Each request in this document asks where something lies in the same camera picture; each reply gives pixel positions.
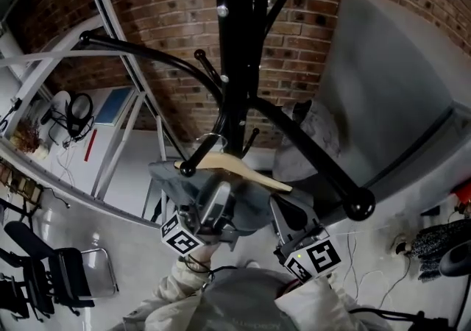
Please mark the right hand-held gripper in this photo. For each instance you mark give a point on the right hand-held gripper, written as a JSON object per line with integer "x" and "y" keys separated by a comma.
{"x": 316, "y": 254}

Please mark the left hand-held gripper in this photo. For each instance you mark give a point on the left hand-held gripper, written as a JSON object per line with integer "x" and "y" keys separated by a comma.
{"x": 215, "y": 208}

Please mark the grey clothing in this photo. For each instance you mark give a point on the grey clothing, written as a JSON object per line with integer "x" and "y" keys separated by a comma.
{"x": 250, "y": 209}

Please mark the wooden clothes hanger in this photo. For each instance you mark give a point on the wooden clothes hanger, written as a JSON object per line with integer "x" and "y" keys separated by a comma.
{"x": 235, "y": 168}

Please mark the black metal coat rack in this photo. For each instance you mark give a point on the black metal coat rack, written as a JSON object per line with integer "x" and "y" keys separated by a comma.
{"x": 235, "y": 64}

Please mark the person's right forearm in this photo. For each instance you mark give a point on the person's right forearm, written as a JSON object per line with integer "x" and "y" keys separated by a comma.
{"x": 318, "y": 304}

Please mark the person's left forearm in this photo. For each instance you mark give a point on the person's left forearm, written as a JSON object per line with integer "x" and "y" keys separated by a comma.
{"x": 173, "y": 294}

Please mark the person's grey shirt torso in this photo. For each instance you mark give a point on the person's grey shirt torso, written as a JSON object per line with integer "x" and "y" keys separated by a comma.
{"x": 243, "y": 302}

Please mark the speckled black white cloth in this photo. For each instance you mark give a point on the speckled black white cloth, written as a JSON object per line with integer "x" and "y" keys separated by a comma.
{"x": 438, "y": 245}

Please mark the red strip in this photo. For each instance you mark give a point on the red strip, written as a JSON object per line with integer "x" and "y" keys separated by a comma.
{"x": 91, "y": 145}

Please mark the blue framed picture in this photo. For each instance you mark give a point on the blue framed picture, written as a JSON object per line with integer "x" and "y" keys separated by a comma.
{"x": 114, "y": 106}

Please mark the red object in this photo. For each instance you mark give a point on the red object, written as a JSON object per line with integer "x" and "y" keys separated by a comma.
{"x": 464, "y": 193}

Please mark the black office chair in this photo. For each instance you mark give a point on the black office chair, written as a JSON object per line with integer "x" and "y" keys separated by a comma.
{"x": 40, "y": 267}

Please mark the grey refrigerator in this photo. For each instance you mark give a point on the grey refrigerator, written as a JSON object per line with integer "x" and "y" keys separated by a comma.
{"x": 390, "y": 83}

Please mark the dried flower bunch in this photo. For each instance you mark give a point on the dried flower bunch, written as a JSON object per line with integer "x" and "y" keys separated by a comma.
{"x": 28, "y": 136}

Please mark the white metal shelf frame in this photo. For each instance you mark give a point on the white metal shelf frame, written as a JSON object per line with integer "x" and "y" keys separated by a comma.
{"x": 73, "y": 189}

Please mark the white curved rail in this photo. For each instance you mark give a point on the white curved rail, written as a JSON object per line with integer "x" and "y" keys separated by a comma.
{"x": 106, "y": 9}

